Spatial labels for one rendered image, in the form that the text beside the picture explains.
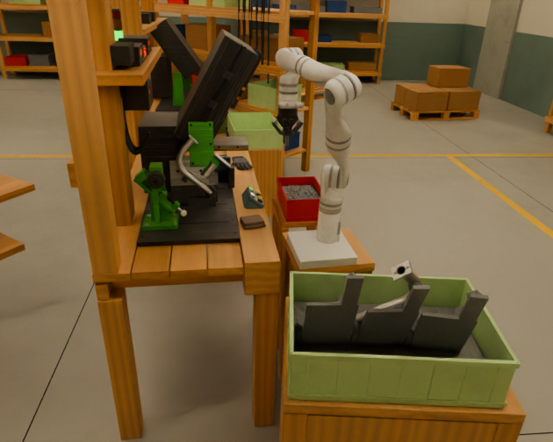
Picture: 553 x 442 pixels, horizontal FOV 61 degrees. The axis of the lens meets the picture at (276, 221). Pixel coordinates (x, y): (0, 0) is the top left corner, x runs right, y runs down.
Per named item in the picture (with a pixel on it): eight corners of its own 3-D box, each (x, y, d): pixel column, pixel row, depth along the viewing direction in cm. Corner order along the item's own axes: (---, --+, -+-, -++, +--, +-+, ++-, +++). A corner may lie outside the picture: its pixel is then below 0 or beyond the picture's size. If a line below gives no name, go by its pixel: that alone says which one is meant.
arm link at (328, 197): (320, 168, 181) (316, 208, 189) (345, 171, 179) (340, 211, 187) (324, 160, 189) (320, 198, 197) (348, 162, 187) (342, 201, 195)
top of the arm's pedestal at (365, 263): (348, 234, 221) (348, 227, 219) (374, 271, 193) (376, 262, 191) (281, 239, 214) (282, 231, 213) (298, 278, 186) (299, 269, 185)
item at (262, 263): (246, 166, 320) (246, 145, 313) (279, 293, 187) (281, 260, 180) (226, 166, 318) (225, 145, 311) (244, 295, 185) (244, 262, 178)
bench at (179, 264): (246, 260, 352) (246, 147, 314) (274, 425, 220) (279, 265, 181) (150, 266, 343) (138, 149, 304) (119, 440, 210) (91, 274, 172)
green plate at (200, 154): (214, 165, 232) (212, 121, 227) (214, 166, 224) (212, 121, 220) (190, 165, 230) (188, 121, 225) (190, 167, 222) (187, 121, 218)
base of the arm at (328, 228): (334, 231, 204) (339, 196, 196) (340, 243, 197) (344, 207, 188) (314, 232, 203) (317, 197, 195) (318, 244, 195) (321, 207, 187)
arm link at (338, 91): (337, 92, 144) (335, 151, 165) (362, 80, 147) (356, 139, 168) (319, 78, 149) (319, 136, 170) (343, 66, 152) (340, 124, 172)
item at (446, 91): (451, 108, 850) (459, 65, 817) (477, 118, 781) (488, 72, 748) (390, 109, 824) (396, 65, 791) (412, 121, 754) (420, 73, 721)
